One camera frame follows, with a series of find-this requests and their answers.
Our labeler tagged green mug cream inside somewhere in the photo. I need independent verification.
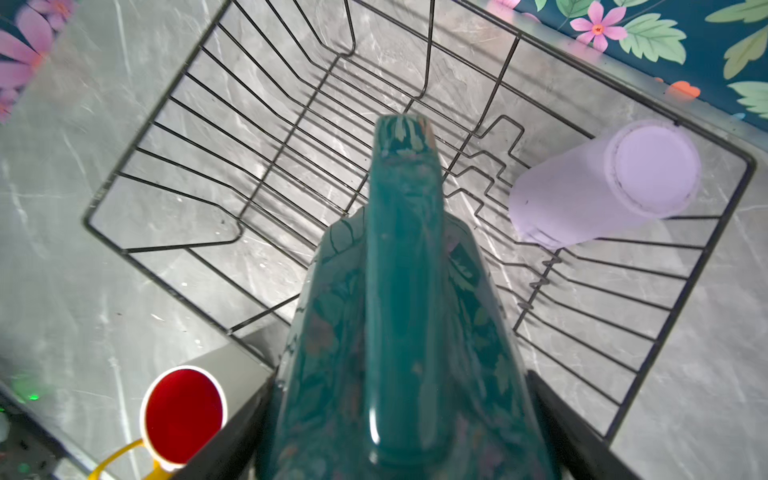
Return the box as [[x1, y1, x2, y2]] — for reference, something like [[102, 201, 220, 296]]
[[255, 115, 561, 479]]

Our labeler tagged lilac cup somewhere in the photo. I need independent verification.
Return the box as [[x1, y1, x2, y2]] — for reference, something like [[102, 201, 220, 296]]
[[508, 120, 702, 250]]

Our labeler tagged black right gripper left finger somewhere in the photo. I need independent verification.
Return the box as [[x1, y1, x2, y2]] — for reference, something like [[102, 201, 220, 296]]
[[172, 374, 276, 480]]

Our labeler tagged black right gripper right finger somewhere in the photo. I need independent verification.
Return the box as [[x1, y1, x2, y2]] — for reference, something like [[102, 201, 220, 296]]
[[526, 370, 639, 480]]

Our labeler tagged white mug red inside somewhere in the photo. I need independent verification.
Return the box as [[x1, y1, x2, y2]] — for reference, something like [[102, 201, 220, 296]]
[[140, 345, 272, 472]]

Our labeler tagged black wire dish rack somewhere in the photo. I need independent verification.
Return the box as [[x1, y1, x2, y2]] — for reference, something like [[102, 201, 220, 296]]
[[83, 1, 757, 443]]

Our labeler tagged yellow mug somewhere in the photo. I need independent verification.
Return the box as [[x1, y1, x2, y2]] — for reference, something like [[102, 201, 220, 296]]
[[86, 437, 172, 480]]

